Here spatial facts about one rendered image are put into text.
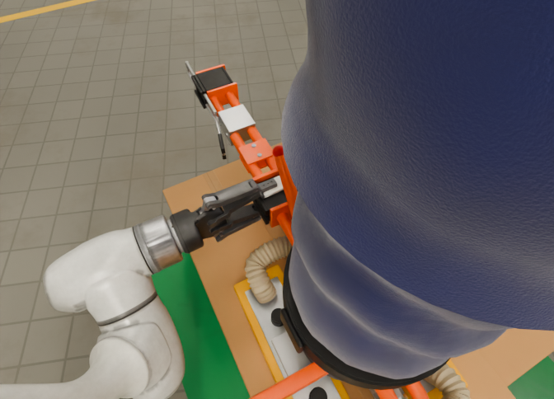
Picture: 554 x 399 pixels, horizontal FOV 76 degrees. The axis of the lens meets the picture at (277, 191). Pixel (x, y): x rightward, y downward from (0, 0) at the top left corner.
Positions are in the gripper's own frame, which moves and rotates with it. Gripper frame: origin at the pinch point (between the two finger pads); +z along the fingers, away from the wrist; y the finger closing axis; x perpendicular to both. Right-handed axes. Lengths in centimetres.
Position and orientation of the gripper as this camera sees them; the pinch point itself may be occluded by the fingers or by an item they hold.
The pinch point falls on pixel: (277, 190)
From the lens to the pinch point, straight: 68.9
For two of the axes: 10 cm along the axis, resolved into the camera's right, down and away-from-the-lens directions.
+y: 0.0, 5.7, 8.2
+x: 4.8, 7.2, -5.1
